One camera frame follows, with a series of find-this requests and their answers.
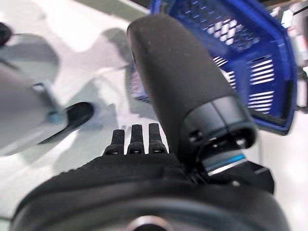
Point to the silver robot right leg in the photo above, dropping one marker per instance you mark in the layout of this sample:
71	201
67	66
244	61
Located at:
16	113

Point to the black robot left foot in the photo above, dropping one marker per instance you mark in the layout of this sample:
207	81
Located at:
3	33

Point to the blue plastic shopping basket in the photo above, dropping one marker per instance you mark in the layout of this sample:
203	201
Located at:
264	36

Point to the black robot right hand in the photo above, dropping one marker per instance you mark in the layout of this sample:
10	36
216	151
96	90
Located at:
173	72

